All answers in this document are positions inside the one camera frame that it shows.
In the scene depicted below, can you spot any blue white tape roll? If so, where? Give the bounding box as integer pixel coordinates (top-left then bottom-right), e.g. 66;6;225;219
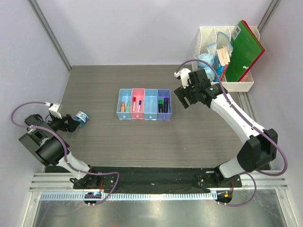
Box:
73;111;89;127

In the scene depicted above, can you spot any purple cap black highlighter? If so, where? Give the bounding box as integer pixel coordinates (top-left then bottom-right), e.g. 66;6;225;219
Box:
163;97;169;113

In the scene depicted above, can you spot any green cap black highlighter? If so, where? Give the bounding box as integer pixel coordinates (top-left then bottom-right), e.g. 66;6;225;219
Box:
158;99;163;113

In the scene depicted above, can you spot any purple drawer box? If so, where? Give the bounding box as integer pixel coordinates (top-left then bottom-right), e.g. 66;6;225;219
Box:
157;89;172;121

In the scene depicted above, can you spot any blue cap whiteboard marker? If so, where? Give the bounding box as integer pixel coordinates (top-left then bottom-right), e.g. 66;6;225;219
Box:
138;99;142;112

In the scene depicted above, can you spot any red cap whiteboard marker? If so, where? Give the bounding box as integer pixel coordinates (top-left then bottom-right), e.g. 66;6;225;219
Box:
132;96;136;112

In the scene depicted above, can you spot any pink drawer box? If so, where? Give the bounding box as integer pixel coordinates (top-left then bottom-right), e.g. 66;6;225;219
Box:
131;88;145;120

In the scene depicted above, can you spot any light blue drawer box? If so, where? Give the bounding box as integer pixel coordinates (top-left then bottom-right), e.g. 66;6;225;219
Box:
116;89;132;120

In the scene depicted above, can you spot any orange mini highlighter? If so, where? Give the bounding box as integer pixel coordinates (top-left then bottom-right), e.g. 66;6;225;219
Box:
120;102;125;113

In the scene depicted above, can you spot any light green mini highlighter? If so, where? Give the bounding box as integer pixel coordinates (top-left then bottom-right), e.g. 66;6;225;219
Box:
125;101;131;113

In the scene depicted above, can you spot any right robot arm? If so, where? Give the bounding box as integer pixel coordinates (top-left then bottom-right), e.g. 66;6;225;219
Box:
174;68;278;187

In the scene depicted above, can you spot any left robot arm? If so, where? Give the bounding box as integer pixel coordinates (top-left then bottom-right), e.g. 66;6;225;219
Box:
19;114;101;189

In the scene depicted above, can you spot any lower blue tape dispenser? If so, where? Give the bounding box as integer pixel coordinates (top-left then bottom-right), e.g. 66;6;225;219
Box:
204;67;216;82

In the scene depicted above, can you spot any blue red card box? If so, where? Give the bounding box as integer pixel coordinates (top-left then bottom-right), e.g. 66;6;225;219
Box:
213;54;229;82

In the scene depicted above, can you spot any wooden sticks bundle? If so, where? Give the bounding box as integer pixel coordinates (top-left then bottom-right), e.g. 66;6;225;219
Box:
216;46;230;66

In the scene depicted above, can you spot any white plastic organizer basket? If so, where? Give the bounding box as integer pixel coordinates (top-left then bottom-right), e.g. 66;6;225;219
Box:
193;26;254;92

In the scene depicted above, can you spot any clear blue zip bag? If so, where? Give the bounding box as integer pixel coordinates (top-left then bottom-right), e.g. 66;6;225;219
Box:
206;32;233;57

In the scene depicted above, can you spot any green plastic folder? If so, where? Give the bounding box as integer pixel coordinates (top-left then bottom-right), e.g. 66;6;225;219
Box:
225;20;265;82

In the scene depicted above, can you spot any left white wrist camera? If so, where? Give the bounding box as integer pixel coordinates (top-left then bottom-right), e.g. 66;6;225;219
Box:
48;103;62;119

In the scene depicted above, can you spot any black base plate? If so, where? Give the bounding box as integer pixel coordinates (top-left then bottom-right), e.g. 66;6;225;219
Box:
73;165;242;193

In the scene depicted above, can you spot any slotted cable duct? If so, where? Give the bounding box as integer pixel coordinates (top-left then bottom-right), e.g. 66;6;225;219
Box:
40;191;217;201

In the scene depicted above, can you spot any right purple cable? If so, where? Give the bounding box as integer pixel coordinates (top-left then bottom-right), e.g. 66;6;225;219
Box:
175;59;289;208

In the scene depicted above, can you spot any left corner aluminium post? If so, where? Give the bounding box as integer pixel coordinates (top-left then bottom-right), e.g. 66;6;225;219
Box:
28;0;72;71

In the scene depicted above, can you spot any corner aluminium post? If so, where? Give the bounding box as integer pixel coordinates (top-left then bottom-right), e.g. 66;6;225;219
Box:
28;0;72;71
257;0;281;34

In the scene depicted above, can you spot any right corner aluminium post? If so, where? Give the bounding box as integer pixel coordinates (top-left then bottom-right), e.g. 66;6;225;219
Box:
257;0;281;34

